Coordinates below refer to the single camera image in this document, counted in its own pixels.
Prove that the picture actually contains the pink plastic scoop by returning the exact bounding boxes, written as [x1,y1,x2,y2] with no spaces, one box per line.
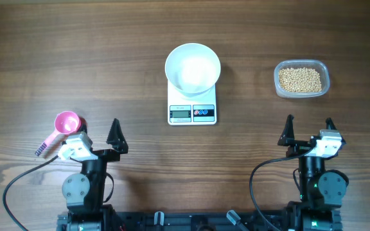
[35,111,81,157]

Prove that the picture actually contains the clear plastic container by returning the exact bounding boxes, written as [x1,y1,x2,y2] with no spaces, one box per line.
[274,60,330,98]

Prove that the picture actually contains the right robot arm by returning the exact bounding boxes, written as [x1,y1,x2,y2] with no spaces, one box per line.
[277,114,349,230]

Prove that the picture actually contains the black cable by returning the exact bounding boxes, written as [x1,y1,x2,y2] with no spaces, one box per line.
[249,146,316,231]
[2,155,60,231]

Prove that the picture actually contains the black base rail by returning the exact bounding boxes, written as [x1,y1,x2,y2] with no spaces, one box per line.
[57,210,343,231]

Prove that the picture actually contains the left black cable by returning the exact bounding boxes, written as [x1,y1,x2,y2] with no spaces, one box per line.
[2,155,60,231]

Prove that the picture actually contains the right black cable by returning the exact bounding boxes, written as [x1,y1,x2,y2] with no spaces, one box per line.
[249,146,316,231]

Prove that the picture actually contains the white digital kitchen scale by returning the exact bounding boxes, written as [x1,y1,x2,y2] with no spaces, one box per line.
[167,82,217,126]

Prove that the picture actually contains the yellow soybeans in container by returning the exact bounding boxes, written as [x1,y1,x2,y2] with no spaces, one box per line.
[278,67,322,93]

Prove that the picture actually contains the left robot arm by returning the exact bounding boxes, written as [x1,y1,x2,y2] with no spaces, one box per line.
[57,119,128,231]

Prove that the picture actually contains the white bowl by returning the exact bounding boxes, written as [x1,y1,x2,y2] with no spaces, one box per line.
[164,43,222,97]

